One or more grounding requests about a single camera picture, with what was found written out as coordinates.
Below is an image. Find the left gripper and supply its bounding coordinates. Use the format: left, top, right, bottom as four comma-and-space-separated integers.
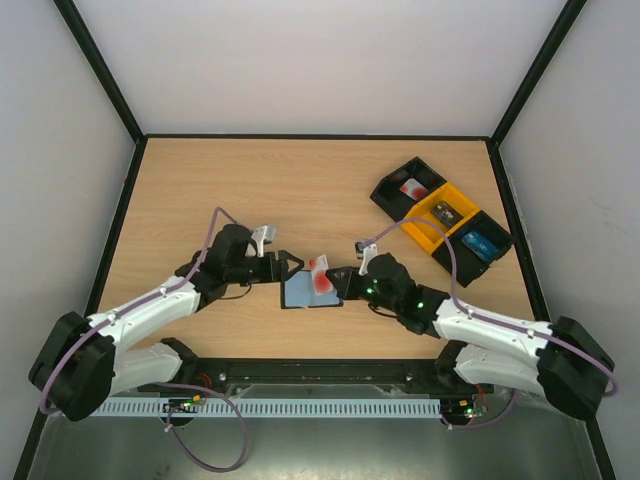
226, 250, 304, 285

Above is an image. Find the black card holder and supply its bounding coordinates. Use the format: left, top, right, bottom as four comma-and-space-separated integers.
280, 270, 343, 309

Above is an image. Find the red dotted white card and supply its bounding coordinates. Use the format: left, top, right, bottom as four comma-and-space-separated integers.
399, 177, 429, 202

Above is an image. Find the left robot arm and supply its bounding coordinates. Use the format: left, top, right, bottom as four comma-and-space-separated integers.
28, 224, 294, 421

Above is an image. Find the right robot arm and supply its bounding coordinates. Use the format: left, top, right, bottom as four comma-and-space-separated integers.
326, 254, 614, 420

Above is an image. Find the dark card in yellow bin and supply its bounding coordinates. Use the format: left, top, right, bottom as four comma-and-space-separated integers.
430, 201, 463, 229

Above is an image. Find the blue card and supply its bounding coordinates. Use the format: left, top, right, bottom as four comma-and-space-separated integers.
462, 230, 499, 263

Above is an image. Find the black bin far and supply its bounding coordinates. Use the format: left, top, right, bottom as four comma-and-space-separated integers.
370, 157, 446, 221

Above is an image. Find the black bin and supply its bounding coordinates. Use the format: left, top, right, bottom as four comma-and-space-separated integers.
447, 211, 514, 287
370, 157, 446, 221

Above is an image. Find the yellow bin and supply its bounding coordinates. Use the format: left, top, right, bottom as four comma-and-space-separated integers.
401, 183, 480, 254

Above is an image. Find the black bin near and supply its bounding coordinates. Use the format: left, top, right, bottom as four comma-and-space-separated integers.
447, 211, 514, 287

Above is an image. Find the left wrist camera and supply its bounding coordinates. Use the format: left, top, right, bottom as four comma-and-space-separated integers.
251, 224, 277, 258

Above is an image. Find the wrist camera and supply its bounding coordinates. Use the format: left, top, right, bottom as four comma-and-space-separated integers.
251, 224, 277, 258
354, 240, 379, 276

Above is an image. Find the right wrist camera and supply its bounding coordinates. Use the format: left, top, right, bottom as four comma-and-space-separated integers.
354, 240, 379, 276

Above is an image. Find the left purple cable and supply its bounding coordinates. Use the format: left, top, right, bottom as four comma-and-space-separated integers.
39, 207, 251, 471

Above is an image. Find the black front rail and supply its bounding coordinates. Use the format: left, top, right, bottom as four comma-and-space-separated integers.
49, 355, 581, 396

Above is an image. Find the white slotted cable duct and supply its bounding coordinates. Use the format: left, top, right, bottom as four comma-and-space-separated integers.
93, 397, 441, 419

